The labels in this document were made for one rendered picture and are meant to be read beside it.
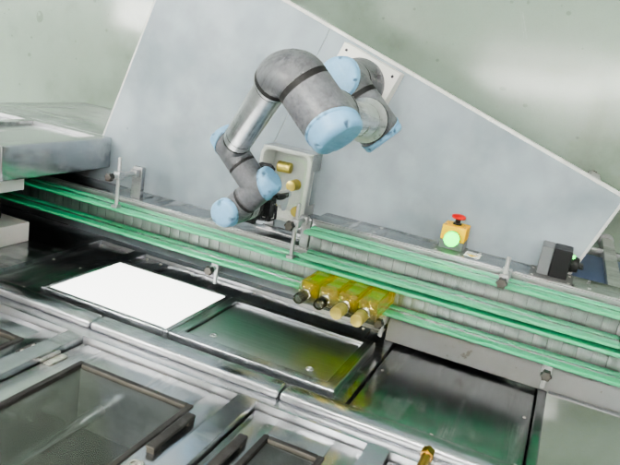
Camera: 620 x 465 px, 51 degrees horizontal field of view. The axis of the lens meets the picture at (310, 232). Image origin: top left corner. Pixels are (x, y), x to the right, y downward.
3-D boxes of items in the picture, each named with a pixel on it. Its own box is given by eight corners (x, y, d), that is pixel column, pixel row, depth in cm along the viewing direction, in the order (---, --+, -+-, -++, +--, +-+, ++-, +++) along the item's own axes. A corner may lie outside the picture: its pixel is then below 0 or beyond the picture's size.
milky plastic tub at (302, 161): (264, 208, 214) (251, 212, 206) (273, 141, 208) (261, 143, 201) (311, 220, 208) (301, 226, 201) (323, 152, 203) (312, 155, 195)
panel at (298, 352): (118, 268, 214) (40, 295, 183) (119, 259, 213) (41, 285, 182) (374, 351, 184) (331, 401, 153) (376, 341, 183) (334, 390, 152)
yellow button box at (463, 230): (443, 241, 193) (437, 246, 187) (447, 218, 191) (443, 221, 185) (466, 247, 191) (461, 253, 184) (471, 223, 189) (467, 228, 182)
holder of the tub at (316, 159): (262, 223, 216) (252, 228, 209) (275, 142, 209) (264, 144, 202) (309, 236, 210) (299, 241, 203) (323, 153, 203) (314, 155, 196)
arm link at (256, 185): (251, 154, 161) (220, 179, 165) (275, 191, 160) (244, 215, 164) (265, 152, 168) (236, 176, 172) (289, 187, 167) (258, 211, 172)
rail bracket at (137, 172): (142, 198, 229) (99, 208, 209) (146, 151, 225) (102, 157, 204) (153, 201, 227) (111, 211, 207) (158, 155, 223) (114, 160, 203)
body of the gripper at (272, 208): (255, 213, 193) (235, 220, 182) (258, 184, 190) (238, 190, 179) (278, 219, 190) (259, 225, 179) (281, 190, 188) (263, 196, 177)
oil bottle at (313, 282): (322, 281, 197) (293, 301, 178) (325, 264, 195) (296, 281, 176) (339, 286, 195) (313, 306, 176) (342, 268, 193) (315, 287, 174)
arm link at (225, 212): (242, 217, 163) (219, 234, 166) (261, 210, 173) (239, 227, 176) (224, 191, 163) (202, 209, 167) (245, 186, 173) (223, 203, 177)
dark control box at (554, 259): (537, 266, 184) (535, 272, 176) (544, 239, 182) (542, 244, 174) (566, 273, 181) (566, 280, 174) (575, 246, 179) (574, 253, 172)
